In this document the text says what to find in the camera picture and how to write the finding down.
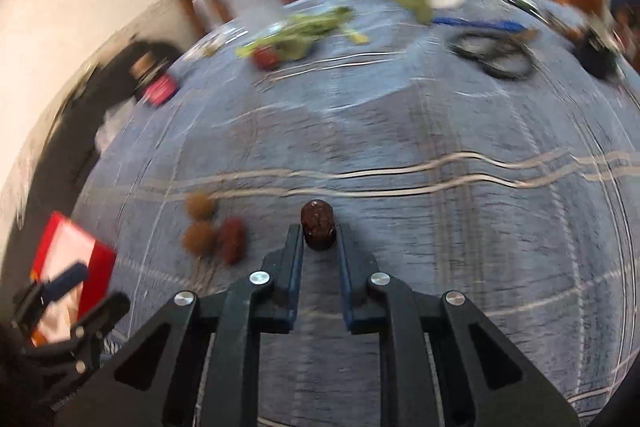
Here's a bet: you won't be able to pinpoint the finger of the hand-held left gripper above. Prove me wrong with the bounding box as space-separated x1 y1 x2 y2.
11 261 91 325
30 291 132 374

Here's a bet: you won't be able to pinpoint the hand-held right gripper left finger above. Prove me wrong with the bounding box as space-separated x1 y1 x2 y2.
55 223 306 427

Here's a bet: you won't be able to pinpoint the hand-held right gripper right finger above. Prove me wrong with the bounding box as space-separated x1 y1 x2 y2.
336 223 583 427

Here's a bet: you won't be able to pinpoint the red and white box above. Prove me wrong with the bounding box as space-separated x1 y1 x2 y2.
30 213 118 348

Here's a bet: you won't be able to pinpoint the dark brown jujube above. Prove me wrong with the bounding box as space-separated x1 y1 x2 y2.
300 200 336 251

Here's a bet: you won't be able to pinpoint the red jujube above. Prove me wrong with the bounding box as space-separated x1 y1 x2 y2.
252 47 282 71
216 217 248 265

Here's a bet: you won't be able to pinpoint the small brown round fruit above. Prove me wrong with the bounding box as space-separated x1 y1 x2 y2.
186 192 217 222
183 221 218 255

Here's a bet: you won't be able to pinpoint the dark cloth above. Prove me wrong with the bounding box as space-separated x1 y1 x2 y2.
47 41 183 190

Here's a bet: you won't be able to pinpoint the green vegetable leaves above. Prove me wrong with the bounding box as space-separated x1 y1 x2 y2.
236 6 372 62

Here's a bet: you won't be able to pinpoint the black scissors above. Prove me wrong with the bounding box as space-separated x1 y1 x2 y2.
447 29 540 82

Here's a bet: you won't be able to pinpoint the blue pen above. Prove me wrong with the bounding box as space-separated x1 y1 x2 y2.
432 17 526 34

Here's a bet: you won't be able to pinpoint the black round pot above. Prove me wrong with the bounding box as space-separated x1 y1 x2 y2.
572 24 626 80

